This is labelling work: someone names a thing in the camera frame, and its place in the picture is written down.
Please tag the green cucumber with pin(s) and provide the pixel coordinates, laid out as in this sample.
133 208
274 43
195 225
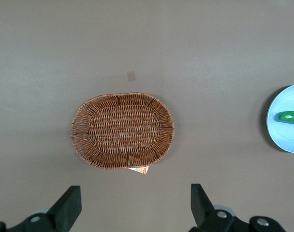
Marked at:
290 117

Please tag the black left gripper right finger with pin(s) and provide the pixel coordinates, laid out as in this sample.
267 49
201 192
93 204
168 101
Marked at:
202 212

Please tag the orange white basket tag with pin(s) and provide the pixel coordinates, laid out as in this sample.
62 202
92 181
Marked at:
141 170

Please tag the brown tape patch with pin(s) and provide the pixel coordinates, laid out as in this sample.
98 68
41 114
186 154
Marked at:
131 76

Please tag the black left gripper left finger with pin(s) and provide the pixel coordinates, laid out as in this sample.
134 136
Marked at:
64 212

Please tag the brown wicker oval basket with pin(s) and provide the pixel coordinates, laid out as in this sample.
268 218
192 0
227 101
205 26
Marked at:
122 130

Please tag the light blue round plate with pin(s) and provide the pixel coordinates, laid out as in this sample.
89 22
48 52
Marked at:
287 137

